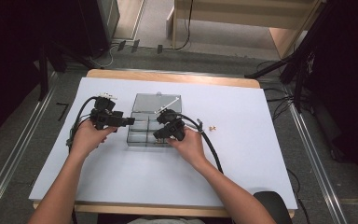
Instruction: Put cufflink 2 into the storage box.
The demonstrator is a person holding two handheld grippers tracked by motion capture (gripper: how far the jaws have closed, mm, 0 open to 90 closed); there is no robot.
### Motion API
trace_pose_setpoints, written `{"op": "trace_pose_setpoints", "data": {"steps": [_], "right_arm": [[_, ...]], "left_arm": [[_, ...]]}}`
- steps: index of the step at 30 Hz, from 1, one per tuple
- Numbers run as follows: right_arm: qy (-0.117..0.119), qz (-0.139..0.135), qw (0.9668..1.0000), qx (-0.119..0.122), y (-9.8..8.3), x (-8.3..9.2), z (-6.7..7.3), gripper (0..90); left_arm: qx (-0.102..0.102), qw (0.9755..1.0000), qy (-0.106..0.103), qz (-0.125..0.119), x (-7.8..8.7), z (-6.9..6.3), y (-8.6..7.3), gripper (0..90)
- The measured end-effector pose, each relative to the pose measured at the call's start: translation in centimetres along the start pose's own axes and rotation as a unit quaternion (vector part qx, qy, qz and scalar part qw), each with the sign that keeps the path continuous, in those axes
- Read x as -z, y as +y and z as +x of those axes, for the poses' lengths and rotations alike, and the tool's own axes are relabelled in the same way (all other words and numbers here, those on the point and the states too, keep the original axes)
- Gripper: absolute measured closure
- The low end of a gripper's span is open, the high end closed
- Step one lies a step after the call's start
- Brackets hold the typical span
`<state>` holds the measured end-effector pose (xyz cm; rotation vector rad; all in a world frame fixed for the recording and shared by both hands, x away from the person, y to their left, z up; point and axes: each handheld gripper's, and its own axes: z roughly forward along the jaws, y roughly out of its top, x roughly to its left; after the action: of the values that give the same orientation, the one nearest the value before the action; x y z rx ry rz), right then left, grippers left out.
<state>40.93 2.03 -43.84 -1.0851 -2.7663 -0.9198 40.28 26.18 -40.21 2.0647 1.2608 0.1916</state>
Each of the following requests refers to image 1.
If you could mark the person's right hand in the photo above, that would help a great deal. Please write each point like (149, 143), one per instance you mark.
(191, 146)

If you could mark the person's left hand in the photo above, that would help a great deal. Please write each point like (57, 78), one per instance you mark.
(87, 138)

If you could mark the black tripod stand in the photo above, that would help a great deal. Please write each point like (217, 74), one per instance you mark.
(298, 53)

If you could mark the black metal stand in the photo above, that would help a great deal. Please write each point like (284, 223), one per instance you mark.
(43, 74)

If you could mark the metal floor rail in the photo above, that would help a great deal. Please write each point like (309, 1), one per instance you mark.
(15, 143)
(317, 161)

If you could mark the white table sheet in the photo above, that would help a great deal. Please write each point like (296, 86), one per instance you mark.
(155, 174)

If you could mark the dark cabinet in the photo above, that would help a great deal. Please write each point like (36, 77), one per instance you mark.
(101, 25)

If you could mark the person's grey clothing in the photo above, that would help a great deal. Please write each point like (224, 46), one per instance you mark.
(164, 221)

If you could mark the light wooden shelf unit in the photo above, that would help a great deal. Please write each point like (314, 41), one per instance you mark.
(230, 15)

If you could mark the black chair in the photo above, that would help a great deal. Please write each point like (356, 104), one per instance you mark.
(275, 207)

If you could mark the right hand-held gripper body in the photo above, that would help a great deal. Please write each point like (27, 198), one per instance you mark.
(175, 129)

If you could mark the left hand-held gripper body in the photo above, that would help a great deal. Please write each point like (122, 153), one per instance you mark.
(105, 116)

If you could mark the gold cufflink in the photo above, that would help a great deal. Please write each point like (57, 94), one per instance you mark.
(159, 142)

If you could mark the wooden table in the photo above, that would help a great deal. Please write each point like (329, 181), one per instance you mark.
(167, 76)

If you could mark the small brass screw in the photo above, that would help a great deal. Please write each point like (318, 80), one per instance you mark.
(212, 128)

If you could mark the dark curtain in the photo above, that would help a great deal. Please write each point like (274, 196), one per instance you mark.
(9, 62)
(351, 77)

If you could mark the clear grey compartment box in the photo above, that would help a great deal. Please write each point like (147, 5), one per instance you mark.
(147, 104)

